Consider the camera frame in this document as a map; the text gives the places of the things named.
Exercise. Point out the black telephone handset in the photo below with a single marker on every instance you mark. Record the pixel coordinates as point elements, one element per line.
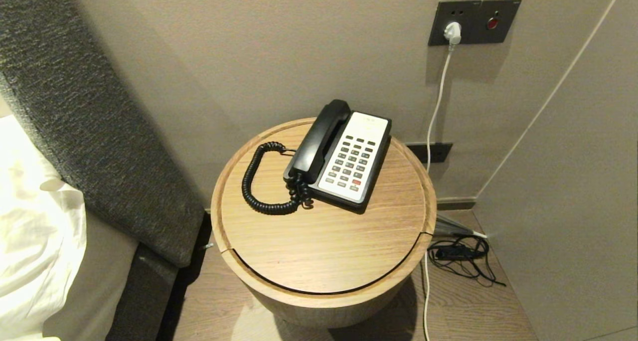
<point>319,139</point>

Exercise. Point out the black and white desk telephone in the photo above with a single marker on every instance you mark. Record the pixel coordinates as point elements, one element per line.
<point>356,156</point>

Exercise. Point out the round wooden side table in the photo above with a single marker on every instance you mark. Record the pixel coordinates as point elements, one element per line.
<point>324,251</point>

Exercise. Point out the transparent folded umbrella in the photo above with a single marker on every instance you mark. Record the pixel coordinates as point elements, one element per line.
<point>453,226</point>

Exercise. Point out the grey upholstered headboard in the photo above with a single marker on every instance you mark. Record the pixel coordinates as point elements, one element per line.
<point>99,131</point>

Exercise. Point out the beige mattress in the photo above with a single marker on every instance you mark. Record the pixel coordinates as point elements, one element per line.
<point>89,286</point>

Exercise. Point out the white bed pillow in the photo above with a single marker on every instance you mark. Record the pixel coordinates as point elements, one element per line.
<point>35,241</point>

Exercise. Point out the grey wall socket panel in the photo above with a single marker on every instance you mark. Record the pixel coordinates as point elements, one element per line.
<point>478,27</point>

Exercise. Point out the dark grey bed frame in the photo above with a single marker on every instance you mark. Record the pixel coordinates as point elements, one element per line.
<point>144,296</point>

